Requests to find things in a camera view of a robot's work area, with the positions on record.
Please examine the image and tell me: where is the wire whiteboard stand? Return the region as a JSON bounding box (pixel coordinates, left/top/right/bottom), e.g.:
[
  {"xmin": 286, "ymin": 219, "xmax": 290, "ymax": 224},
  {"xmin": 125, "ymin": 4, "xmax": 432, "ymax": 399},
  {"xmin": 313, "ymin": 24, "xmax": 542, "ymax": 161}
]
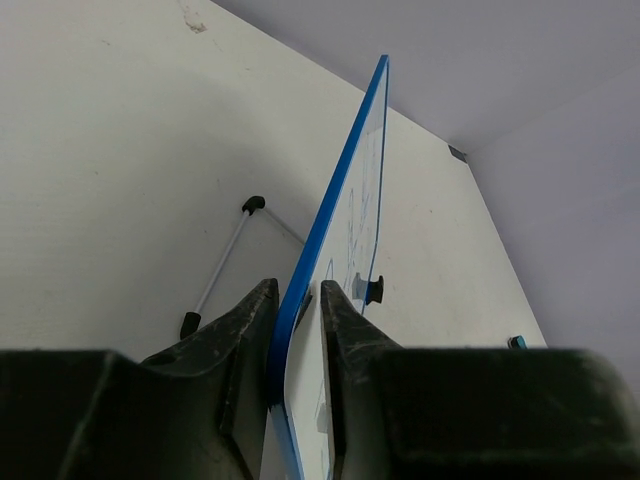
[{"xmin": 179, "ymin": 195, "xmax": 384, "ymax": 340}]

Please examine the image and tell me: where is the dark corner label right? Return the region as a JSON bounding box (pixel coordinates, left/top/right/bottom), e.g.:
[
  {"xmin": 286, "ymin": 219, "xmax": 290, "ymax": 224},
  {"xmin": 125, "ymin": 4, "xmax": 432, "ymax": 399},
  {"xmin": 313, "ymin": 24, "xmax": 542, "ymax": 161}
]
[{"xmin": 448, "ymin": 145, "xmax": 467, "ymax": 163}]

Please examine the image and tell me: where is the blue bone-shaped whiteboard eraser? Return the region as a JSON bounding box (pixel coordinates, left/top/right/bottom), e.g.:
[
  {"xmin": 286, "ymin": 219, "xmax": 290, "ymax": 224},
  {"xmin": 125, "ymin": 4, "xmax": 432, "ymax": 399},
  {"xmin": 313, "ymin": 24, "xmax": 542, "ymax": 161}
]
[{"xmin": 507, "ymin": 335, "xmax": 527, "ymax": 349}]

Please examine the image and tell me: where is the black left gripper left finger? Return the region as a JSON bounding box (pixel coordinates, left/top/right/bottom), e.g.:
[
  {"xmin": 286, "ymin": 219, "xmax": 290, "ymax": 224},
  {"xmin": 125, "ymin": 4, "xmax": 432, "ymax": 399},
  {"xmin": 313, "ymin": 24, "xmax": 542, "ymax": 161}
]
[{"xmin": 1, "ymin": 279, "xmax": 279, "ymax": 479}]

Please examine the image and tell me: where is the blue-framed whiteboard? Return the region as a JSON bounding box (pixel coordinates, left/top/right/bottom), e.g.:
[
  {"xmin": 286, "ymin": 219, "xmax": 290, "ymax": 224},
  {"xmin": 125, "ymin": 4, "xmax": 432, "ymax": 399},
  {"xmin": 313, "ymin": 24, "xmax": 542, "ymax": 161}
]
[{"xmin": 266, "ymin": 55, "xmax": 390, "ymax": 479}]

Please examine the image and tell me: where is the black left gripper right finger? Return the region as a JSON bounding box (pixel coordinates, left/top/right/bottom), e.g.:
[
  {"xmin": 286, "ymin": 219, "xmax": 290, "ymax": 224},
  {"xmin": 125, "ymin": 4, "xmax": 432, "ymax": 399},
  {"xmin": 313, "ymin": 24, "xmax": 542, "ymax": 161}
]
[{"xmin": 320, "ymin": 281, "xmax": 639, "ymax": 479}]

